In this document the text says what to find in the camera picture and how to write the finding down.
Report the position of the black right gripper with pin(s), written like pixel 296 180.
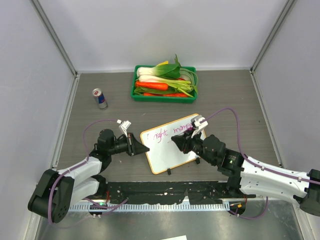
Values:
pixel 184 142

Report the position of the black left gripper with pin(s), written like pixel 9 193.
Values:
pixel 134 147

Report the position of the yellow framed whiteboard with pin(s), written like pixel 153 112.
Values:
pixel 163 153

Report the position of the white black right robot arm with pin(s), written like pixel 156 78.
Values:
pixel 253 177

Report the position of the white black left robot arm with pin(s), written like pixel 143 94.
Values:
pixel 57 191

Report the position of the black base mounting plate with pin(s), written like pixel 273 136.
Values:
pixel 168 192

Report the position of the white green leek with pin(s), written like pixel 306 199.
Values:
pixel 181 85

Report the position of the orange carrot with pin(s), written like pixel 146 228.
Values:
pixel 152 85

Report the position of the green plastic vegetable tray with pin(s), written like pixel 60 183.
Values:
pixel 160 99

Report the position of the red bull drink can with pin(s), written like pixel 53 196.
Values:
pixel 99 97

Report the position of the green bok choy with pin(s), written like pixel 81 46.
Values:
pixel 167 71

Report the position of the white paper sheet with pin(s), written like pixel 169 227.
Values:
pixel 182 237

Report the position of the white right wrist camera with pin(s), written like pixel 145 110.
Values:
pixel 198 124

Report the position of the slotted cable duct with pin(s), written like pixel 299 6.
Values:
pixel 185 206

